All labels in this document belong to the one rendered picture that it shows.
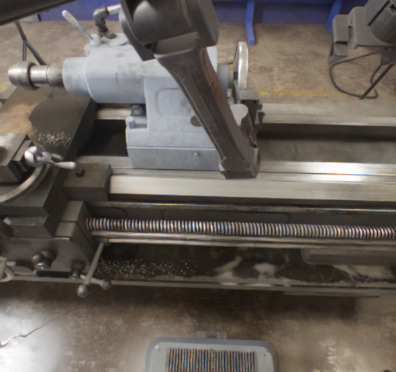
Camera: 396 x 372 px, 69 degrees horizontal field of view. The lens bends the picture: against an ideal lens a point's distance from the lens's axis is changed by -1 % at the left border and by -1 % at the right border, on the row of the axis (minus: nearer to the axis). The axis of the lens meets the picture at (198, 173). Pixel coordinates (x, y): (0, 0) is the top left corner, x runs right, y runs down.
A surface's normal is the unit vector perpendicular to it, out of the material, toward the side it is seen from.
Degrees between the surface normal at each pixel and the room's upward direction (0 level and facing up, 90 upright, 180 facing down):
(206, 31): 102
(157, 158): 90
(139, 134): 62
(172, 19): 90
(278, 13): 90
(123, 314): 0
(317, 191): 36
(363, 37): 30
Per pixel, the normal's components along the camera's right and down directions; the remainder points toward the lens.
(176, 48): -0.37, -0.45
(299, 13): -0.04, 0.77
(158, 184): -0.02, -0.06
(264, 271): 0.00, -0.63
